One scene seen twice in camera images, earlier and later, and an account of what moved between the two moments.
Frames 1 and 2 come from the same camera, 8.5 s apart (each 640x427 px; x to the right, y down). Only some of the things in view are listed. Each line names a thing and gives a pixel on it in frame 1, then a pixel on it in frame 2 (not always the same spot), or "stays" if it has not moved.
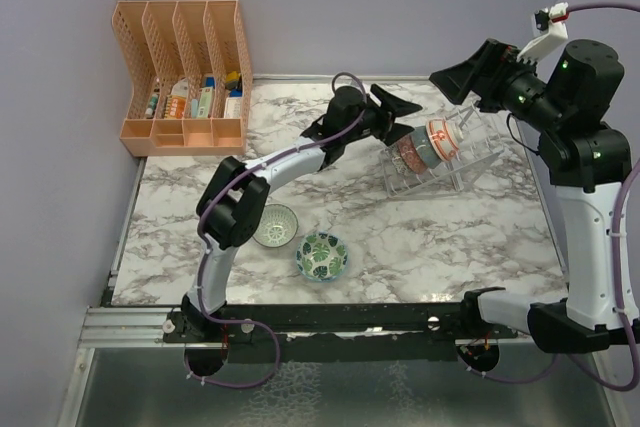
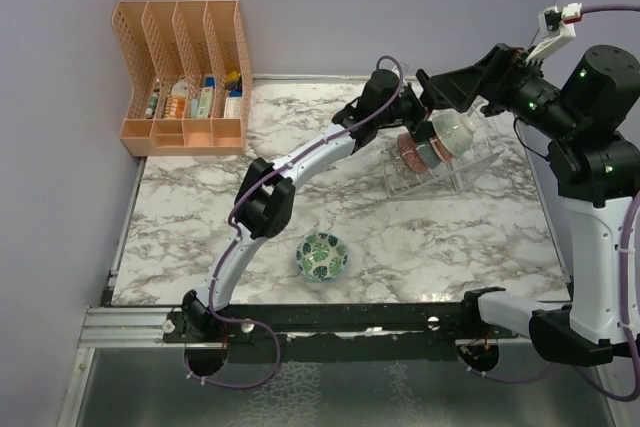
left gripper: x=388 y=130 to x=418 y=109
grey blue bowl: x=423 y=144 stays
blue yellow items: x=233 y=83 stays
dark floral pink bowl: x=410 y=155 stays
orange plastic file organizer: x=190 y=74 stays
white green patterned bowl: x=279 y=226 to x=454 y=130
